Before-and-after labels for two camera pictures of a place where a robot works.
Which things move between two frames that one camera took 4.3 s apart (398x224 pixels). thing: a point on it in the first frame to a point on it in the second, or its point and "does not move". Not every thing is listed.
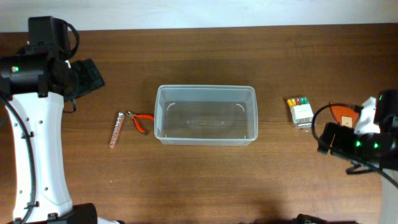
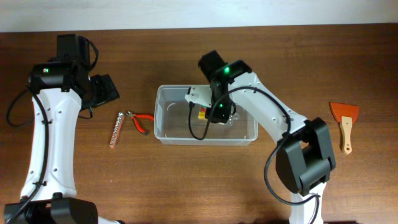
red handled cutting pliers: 135,116 does not move
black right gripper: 337,144 to 217,113
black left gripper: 91,78 to 107,90
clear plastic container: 206,115 does not move
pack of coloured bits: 301,113 to 202,112
